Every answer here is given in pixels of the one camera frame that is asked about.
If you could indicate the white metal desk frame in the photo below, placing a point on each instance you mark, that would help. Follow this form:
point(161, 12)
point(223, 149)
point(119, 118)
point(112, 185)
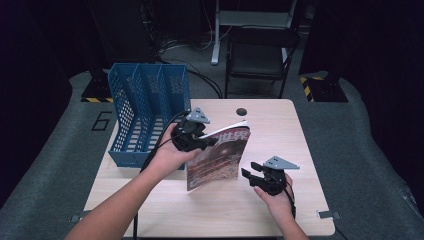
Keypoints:
point(250, 18)

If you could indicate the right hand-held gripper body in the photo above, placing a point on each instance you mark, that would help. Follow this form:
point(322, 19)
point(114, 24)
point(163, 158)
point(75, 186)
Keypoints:
point(271, 181)

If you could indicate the glossy red cover magazine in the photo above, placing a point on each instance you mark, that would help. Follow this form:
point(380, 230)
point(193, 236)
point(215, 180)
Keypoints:
point(220, 156)

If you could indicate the blue three-slot file rack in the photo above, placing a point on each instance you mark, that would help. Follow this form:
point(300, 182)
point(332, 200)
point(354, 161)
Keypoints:
point(143, 100)

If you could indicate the black stand base striped tape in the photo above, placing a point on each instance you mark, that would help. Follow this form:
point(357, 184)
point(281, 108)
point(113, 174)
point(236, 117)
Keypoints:
point(98, 91)
point(325, 90)

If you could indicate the person's left hand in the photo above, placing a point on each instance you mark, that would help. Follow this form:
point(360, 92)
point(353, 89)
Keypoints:
point(166, 160)

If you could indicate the person's right hand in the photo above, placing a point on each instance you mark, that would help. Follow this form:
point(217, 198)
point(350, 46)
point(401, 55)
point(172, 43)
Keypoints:
point(278, 205)

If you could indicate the grey metal table bracket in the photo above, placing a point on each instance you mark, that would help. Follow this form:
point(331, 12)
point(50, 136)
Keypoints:
point(80, 216)
point(328, 215)

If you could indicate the black folding chair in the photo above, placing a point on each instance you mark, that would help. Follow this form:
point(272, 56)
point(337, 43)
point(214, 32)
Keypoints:
point(260, 60)

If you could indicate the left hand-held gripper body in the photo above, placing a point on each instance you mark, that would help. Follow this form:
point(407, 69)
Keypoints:
point(188, 135)

